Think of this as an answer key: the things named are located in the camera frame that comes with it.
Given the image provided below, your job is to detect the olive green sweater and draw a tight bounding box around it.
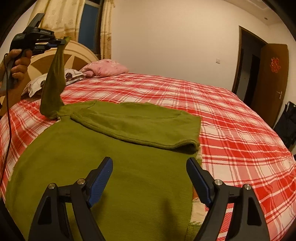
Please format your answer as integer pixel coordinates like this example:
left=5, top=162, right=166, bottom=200
left=6, top=45, right=201, bottom=240

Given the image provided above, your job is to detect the person's left hand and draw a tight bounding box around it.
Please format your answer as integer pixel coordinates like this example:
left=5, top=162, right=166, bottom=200
left=1, top=49, right=32, bottom=87

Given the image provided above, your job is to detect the beige floral left curtain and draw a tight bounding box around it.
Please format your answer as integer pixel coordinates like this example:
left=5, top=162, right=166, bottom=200
left=29, top=0, right=85, bottom=42

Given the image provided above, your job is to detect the beige floral curtain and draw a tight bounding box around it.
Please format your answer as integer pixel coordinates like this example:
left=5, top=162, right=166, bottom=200
left=100, top=0, right=115, bottom=59
left=29, top=0, right=85, bottom=42

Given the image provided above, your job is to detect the beige wooden headboard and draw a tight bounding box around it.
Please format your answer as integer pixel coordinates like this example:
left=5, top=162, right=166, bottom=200
left=0, top=39, right=99, bottom=117

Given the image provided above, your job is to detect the white patterned pillow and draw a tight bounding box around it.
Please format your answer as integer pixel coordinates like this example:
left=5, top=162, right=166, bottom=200
left=22, top=68, right=86, bottom=97

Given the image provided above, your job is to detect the dark blue window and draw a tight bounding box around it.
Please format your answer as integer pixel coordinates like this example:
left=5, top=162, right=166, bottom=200
left=78, top=1, right=104, bottom=55

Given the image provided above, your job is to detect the pink pillow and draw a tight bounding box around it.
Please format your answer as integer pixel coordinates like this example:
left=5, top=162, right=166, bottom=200
left=80, top=59, right=128, bottom=78

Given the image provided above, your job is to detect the red white plaid bedspread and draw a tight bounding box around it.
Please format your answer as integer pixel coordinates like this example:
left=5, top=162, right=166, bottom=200
left=0, top=72, right=296, bottom=241

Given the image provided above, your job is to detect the beige floral right curtain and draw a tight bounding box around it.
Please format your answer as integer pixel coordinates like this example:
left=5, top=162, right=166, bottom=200
left=100, top=0, right=115, bottom=59

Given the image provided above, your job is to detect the brown wooden door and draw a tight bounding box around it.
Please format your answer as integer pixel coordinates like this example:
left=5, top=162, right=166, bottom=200
left=250, top=44, right=289, bottom=127

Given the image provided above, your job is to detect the red door ornament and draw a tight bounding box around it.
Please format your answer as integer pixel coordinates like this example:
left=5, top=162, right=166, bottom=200
left=270, top=57, right=281, bottom=73

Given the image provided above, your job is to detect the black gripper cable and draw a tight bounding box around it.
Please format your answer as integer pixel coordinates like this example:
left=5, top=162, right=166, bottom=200
left=0, top=53, right=13, bottom=186

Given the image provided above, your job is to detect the black bag by wall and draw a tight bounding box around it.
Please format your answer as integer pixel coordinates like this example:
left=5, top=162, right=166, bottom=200
left=274, top=101, right=296, bottom=149

